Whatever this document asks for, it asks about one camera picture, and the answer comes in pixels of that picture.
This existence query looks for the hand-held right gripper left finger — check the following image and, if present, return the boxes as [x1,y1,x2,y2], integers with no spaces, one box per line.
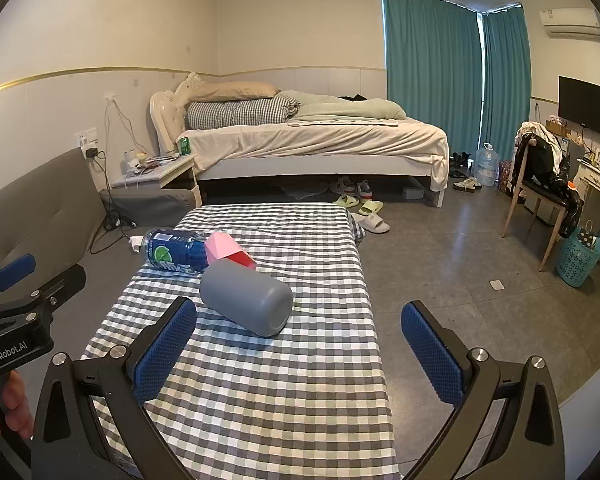
[31,296,198,480]

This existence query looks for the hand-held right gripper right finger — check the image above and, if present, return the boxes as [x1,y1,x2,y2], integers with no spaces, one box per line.
[400,300,566,480]

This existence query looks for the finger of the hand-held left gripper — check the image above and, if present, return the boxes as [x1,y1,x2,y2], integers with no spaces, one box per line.
[7,265,88,313]
[0,253,37,307]

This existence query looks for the grey cup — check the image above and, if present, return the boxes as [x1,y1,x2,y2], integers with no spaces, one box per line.
[200,260,294,337]

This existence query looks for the person's left hand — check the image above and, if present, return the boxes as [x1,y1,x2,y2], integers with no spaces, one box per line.
[0,371,36,442]

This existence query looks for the grey sofa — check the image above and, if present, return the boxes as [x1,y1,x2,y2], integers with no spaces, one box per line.
[0,147,197,312]

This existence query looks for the blue plastic bottle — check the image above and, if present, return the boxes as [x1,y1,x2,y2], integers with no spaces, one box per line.
[141,228,212,277]

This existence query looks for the pink and red carton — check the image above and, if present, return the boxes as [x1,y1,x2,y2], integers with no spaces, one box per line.
[204,232,257,272]

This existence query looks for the checkered tablecloth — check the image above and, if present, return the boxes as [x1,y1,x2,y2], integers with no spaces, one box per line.
[80,203,402,480]

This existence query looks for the white slipper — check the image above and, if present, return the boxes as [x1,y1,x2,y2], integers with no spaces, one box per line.
[351,212,391,235]

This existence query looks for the white nightstand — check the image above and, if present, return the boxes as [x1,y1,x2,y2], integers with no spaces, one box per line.
[110,153,204,209]

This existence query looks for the blue laundry basket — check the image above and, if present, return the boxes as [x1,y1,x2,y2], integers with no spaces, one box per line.
[556,227,600,289]

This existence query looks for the wooden chair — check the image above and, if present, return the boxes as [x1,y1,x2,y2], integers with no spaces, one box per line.
[501,135,584,272]

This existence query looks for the shoes under bed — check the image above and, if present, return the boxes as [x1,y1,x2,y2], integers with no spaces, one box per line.
[329,176,374,201]

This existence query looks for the large water jug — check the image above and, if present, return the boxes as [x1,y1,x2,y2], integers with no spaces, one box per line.
[473,142,498,188]

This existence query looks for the small gift bag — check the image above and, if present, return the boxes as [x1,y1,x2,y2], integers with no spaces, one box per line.
[577,219,599,249]

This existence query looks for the white bed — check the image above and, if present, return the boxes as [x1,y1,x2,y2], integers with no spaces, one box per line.
[149,72,452,209]

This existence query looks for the black jacket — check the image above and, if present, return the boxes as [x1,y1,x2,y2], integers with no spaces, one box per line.
[510,132,585,239]

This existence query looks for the white dressing table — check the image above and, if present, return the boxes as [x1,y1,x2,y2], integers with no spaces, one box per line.
[577,156,600,302]

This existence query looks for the beige bed sheet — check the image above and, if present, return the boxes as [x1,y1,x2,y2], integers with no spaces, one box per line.
[176,119,452,192]

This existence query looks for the white garment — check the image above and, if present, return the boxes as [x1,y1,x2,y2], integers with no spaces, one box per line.
[517,120,564,172]

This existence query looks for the folded checkered quilt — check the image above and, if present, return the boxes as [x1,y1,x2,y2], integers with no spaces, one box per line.
[185,95,302,131]

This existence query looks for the light green blanket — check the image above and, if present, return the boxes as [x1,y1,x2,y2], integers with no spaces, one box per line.
[274,89,407,125]

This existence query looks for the beige pillow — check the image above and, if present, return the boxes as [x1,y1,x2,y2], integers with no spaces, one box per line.
[183,81,282,104]

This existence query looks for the narrow teal curtain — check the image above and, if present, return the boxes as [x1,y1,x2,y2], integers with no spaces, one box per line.
[481,6,532,155]

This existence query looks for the wide teal curtain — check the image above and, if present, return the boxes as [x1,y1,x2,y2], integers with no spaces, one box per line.
[381,0,484,148]

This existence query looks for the black television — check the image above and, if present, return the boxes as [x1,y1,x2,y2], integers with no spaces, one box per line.
[558,75,600,137]

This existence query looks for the white air conditioner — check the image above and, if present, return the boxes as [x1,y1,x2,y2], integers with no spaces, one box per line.
[538,7,600,41]

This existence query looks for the black cable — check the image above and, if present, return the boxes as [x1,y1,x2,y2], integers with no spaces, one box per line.
[87,157,137,256]

